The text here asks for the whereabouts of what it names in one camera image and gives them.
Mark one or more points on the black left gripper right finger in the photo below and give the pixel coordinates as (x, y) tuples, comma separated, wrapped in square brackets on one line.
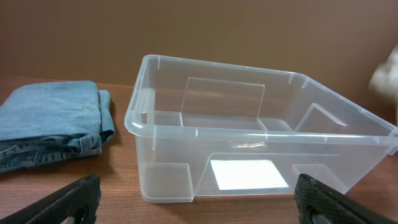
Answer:
[(319, 203)]

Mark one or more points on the folded blue denim jeans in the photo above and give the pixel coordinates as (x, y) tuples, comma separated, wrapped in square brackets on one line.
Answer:
[(44, 123)]

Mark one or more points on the clear plastic storage container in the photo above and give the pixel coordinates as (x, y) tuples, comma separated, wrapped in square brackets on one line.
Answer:
[(185, 113)]

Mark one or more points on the white label on container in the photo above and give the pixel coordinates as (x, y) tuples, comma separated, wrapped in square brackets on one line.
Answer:
[(247, 174)]

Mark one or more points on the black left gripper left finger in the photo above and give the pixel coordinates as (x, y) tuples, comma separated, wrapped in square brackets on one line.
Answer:
[(75, 203)]

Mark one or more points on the cream cloth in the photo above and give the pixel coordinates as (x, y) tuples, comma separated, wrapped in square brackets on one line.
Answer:
[(384, 80)]

